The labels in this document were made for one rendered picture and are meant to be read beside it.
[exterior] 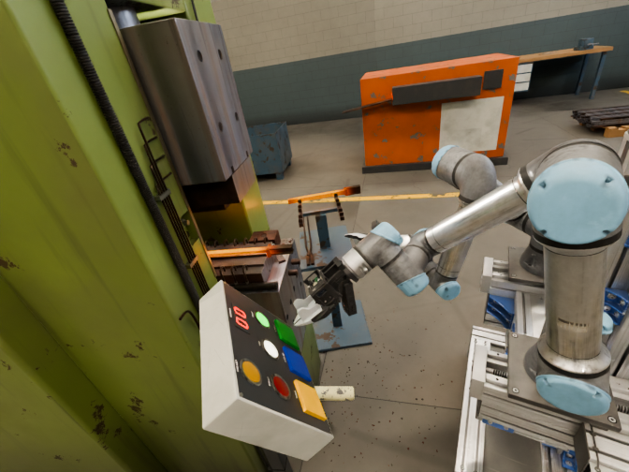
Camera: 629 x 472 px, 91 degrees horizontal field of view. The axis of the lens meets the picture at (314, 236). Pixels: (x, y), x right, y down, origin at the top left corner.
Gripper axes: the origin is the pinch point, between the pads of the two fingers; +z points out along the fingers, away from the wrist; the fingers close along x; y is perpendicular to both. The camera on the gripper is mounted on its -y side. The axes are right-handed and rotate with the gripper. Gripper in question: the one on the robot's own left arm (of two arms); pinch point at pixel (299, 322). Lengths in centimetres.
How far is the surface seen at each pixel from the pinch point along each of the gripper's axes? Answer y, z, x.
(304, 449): -1.3, 10.5, 26.9
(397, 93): -108, -192, -298
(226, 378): 22.5, 6.9, 21.9
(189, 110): 52, -17, -33
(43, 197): 61, 18, -19
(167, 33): 66, -26, -32
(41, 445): 10, 109, -33
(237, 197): 25.2, -8.1, -35.5
